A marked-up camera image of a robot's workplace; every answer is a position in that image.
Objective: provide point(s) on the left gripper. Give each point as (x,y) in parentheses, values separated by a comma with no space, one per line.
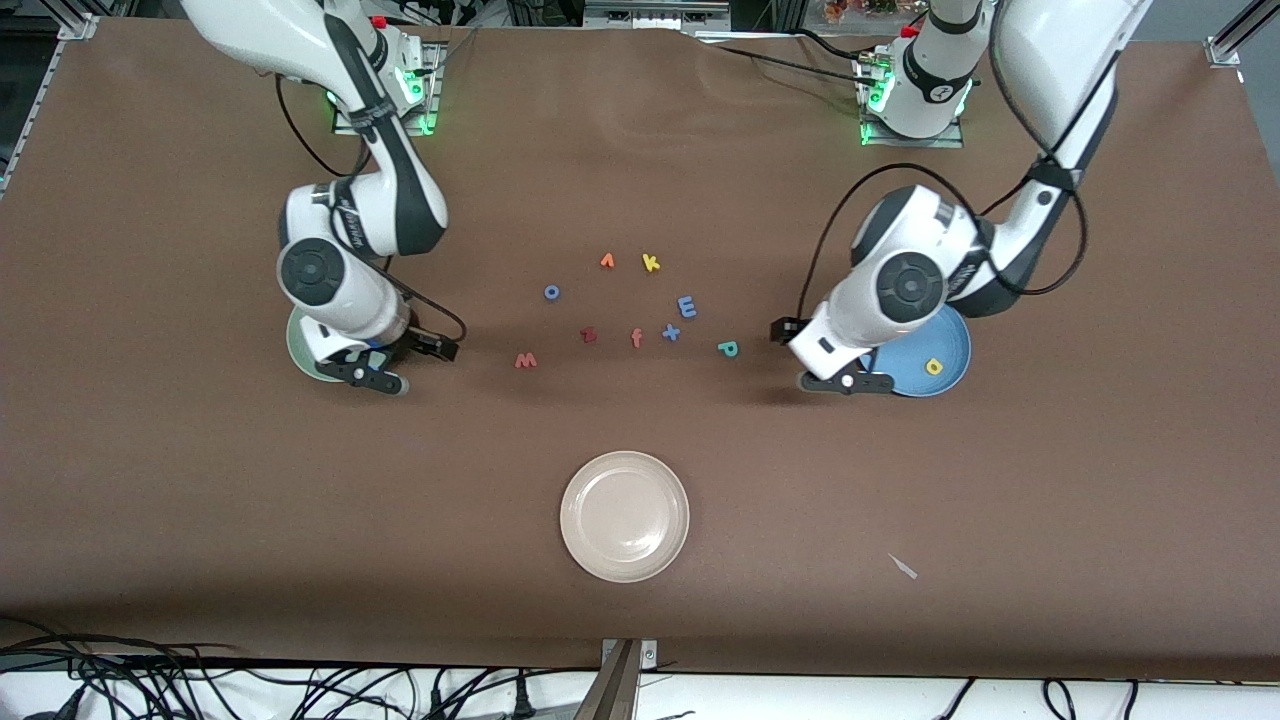
(781,330)

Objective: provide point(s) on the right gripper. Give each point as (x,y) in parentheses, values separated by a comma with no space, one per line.
(418,342)

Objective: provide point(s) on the blue foam letter E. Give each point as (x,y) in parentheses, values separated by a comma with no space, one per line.
(684,306)

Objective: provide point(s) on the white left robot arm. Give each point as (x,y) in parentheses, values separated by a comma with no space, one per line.
(1050,60)

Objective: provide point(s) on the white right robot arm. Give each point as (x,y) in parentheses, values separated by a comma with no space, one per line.
(350,300)

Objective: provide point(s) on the blue plate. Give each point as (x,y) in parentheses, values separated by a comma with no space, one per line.
(950,340)

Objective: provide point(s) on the brown table cover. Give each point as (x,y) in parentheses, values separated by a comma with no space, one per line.
(300,520)

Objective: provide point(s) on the beige plate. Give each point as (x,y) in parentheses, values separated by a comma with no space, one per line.
(625,516)

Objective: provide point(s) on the small white paper scrap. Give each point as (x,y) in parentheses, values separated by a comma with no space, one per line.
(903,566)

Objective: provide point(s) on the colourful background object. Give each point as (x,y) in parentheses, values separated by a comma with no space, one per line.
(860,10)

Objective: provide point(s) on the grey power strip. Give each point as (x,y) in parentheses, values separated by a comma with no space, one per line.
(650,12)

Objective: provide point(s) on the aluminium corner profile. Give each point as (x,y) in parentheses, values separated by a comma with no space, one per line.
(1225,48)

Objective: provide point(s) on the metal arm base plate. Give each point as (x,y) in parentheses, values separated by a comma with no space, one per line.
(915,142)
(433,110)

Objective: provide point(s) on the metal table edge bracket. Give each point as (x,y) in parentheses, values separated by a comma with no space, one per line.
(620,690)

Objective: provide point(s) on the aluminium table frame rail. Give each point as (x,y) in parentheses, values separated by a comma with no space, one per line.
(85,30)

